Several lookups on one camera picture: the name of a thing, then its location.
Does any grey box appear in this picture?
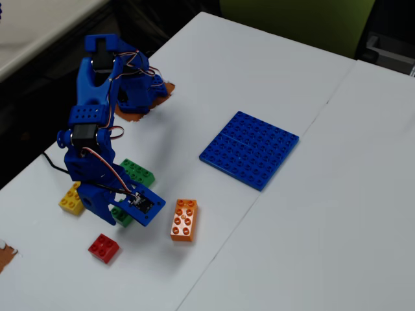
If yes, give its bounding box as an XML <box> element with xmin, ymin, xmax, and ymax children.
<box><xmin>356</xmin><ymin>32</ymin><xmax>415</xmax><ymax>78</ymax></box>

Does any green 2x4 block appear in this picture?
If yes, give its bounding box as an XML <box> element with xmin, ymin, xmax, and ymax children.
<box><xmin>119</xmin><ymin>158</ymin><xmax>156</xmax><ymax>189</ymax></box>

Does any red 2x2 block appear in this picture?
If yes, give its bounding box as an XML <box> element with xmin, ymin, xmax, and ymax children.
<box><xmin>88</xmin><ymin>233</ymin><xmax>121</xmax><ymax>265</ymax></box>

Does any orange 2x4 block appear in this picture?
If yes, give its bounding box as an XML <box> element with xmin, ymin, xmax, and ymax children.
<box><xmin>170</xmin><ymin>198</ymin><xmax>198</xmax><ymax>242</ymax></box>

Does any white desk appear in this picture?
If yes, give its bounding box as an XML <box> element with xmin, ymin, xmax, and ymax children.
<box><xmin>0</xmin><ymin>0</ymin><xmax>111</xmax><ymax>82</ymax></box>

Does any green 2x2 block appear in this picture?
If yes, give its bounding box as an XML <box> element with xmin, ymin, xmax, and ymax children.
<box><xmin>110</xmin><ymin>207</ymin><xmax>134</xmax><ymax>228</ymax></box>

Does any black cable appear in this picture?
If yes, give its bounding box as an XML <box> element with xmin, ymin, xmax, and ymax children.
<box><xmin>41</xmin><ymin>151</ymin><xmax>134</xmax><ymax>197</ymax></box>

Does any blue 8x8 studded baseplate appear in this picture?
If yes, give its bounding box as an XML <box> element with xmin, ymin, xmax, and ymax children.
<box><xmin>198</xmin><ymin>111</ymin><xmax>300</xmax><ymax>192</ymax></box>

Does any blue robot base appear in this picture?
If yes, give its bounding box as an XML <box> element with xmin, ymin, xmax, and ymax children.
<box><xmin>115</xmin><ymin>71</ymin><xmax>169</xmax><ymax>115</ymax></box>

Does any blue printed gripper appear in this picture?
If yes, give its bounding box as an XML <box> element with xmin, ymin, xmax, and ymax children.
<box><xmin>77</xmin><ymin>181</ymin><xmax>137</xmax><ymax>227</ymax></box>

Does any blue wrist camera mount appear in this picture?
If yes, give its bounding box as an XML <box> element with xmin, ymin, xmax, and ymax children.
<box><xmin>118</xmin><ymin>183</ymin><xmax>167</xmax><ymax>227</ymax></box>

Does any red white servo wire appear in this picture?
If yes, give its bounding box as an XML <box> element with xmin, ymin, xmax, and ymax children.
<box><xmin>80</xmin><ymin>147</ymin><xmax>139</xmax><ymax>203</ymax></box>

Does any yellow 2x4 block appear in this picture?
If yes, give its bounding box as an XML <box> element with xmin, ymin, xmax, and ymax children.
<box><xmin>58</xmin><ymin>181</ymin><xmax>86</xmax><ymax>215</ymax></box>

